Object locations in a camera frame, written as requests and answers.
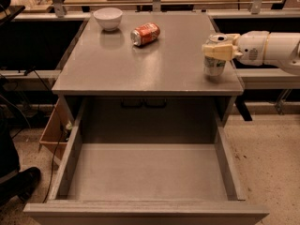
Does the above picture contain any metal frame rail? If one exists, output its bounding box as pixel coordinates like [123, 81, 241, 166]
[12, 0, 292, 19]

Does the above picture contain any black cable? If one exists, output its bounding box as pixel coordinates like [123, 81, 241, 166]
[23, 67, 68, 203]

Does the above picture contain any black shoe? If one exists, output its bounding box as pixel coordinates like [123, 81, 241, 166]
[0, 167, 41, 205]

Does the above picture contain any open grey top drawer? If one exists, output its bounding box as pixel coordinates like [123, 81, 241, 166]
[24, 97, 269, 225]

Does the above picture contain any silver green 7up can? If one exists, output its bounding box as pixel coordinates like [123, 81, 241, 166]
[203, 34, 227, 77]

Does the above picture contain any orange soda can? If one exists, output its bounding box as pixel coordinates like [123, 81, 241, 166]
[130, 22, 160, 47]

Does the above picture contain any white bowl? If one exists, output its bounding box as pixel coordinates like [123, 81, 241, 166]
[93, 7, 123, 31]

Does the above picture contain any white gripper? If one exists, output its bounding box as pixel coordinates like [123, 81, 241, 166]
[202, 31, 269, 66]

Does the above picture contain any cardboard box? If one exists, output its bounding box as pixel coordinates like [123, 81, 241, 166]
[39, 99, 72, 165]

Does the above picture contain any grey cabinet counter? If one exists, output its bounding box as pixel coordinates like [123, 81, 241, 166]
[52, 12, 243, 97]

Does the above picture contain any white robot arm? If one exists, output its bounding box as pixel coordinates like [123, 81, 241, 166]
[202, 31, 300, 76]

